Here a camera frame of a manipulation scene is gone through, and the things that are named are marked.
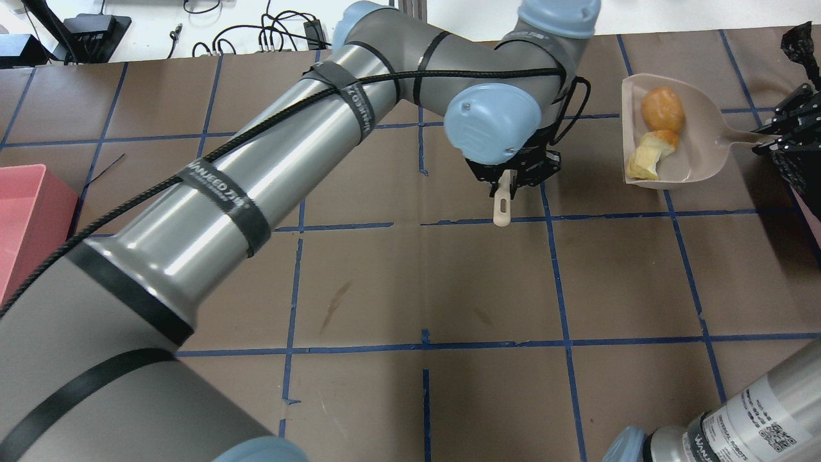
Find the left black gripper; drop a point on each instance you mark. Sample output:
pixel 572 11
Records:
pixel 527 168

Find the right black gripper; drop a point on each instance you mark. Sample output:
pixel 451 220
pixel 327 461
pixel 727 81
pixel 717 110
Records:
pixel 790 128

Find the beige plastic dustpan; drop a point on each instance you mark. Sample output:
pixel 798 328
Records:
pixel 705 142

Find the yellow sponge chunk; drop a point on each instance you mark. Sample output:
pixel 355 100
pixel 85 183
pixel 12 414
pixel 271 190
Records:
pixel 653 147

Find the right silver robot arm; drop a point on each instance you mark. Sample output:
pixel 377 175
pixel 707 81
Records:
pixel 776 417

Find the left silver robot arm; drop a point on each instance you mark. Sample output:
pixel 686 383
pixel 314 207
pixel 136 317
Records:
pixel 89 341

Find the black bag lined bin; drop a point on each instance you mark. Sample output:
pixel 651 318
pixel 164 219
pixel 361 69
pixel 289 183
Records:
pixel 802 171

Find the pink plastic bin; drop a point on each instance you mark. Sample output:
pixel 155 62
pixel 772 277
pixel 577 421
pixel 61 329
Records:
pixel 37 209

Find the black power adapter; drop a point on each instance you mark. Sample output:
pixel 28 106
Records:
pixel 314 34

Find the black laptop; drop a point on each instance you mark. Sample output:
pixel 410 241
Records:
pixel 87 38

